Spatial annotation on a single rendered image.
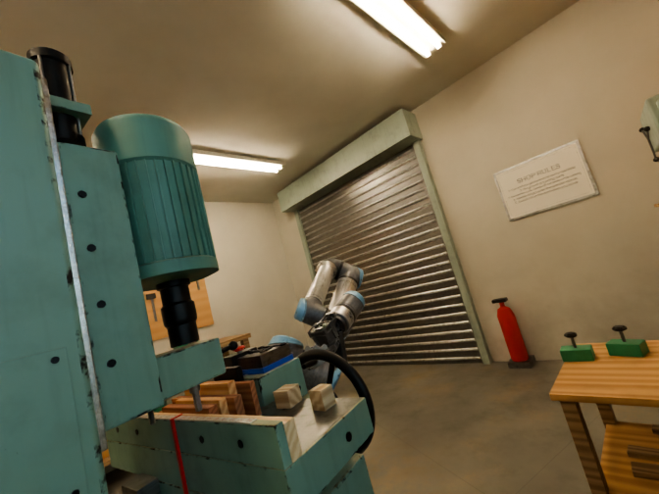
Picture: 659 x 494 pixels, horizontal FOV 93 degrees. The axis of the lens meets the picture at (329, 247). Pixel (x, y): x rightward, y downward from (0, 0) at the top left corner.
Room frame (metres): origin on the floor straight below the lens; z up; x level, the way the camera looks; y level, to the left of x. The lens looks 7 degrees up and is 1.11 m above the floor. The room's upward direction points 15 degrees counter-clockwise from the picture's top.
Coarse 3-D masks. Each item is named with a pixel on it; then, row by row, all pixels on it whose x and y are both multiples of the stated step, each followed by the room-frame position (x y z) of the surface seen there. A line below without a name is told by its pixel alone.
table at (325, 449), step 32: (288, 416) 0.60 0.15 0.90; (320, 416) 0.56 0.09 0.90; (352, 416) 0.55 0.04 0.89; (128, 448) 0.69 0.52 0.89; (320, 448) 0.47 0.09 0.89; (352, 448) 0.53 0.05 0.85; (160, 480) 0.62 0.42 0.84; (192, 480) 0.55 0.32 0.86; (224, 480) 0.50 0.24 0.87; (256, 480) 0.45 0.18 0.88; (288, 480) 0.42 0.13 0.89; (320, 480) 0.46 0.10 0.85
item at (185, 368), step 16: (176, 352) 0.55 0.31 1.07; (192, 352) 0.57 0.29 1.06; (208, 352) 0.60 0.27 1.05; (160, 368) 0.52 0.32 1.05; (176, 368) 0.54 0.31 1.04; (192, 368) 0.57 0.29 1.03; (208, 368) 0.59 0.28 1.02; (224, 368) 0.62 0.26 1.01; (176, 384) 0.54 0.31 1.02; (192, 384) 0.56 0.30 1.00
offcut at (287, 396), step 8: (288, 384) 0.67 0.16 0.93; (296, 384) 0.66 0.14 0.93; (280, 392) 0.64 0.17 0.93; (288, 392) 0.64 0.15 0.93; (296, 392) 0.65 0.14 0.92; (280, 400) 0.64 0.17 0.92; (288, 400) 0.63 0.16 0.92; (296, 400) 0.65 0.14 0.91; (280, 408) 0.65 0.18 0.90; (288, 408) 0.64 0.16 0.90
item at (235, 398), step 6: (180, 396) 0.75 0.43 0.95; (186, 396) 0.73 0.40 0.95; (192, 396) 0.72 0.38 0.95; (204, 396) 0.69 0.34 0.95; (210, 396) 0.67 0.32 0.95; (216, 396) 0.66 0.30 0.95; (222, 396) 0.65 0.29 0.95; (228, 396) 0.63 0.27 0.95; (234, 396) 0.62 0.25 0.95; (240, 396) 0.62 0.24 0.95; (174, 402) 0.74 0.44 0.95; (228, 402) 0.62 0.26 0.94; (234, 402) 0.61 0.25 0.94; (240, 402) 0.62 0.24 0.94; (228, 408) 0.62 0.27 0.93; (234, 408) 0.61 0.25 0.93; (240, 408) 0.62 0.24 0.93; (234, 414) 0.61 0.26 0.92; (240, 414) 0.62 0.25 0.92
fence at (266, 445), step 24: (120, 432) 0.71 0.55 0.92; (144, 432) 0.64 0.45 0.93; (168, 432) 0.58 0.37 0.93; (192, 432) 0.53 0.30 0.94; (216, 432) 0.49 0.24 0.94; (240, 432) 0.46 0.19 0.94; (264, 432) 0.43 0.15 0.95; (216, 456) 0.50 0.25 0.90; (240, 456) 0.47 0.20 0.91; (264, 456) 0.44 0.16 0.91; (288, 456) 0.43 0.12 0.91
